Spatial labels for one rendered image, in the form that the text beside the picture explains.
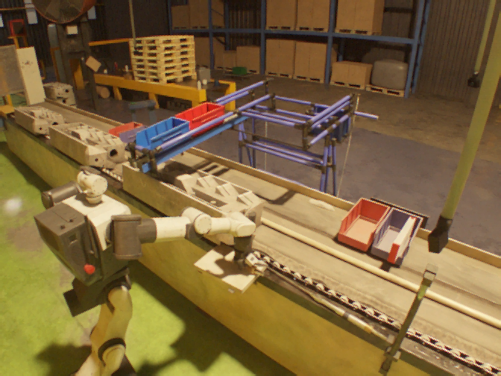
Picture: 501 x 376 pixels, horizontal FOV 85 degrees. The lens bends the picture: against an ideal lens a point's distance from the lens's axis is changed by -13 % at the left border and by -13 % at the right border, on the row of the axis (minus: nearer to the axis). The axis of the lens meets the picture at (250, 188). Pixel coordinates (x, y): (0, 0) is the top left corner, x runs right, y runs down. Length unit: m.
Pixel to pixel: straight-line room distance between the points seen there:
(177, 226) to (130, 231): 0.18
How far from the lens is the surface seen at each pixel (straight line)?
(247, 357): 2.20
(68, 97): 7.22
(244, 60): 12.87
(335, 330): 1.54
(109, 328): 1.61
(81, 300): 1.42
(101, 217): 1.17
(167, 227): 1.14
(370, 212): 2.07
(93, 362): 1.82
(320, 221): 2.01
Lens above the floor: 1.89
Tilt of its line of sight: 29 degrees down
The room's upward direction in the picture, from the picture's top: straight up
